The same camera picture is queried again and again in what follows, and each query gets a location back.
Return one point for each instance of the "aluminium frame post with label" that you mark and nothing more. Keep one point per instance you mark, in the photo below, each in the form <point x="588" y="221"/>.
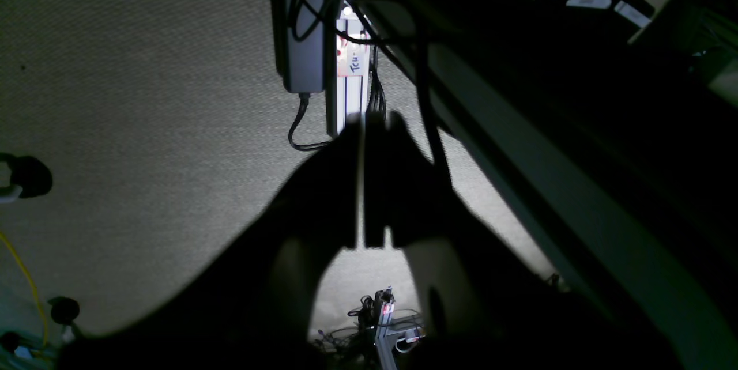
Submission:
<point x="347" y="92"/>

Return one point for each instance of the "small aluminium camera stand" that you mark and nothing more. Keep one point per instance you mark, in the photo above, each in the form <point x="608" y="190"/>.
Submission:
<point x="384" y="332"/>

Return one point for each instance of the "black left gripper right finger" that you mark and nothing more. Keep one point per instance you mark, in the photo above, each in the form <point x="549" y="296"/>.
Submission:
<point x="467" y="280"/>

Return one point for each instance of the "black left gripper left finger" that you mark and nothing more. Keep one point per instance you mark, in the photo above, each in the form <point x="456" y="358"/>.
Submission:
<point x="276" y="265"/>

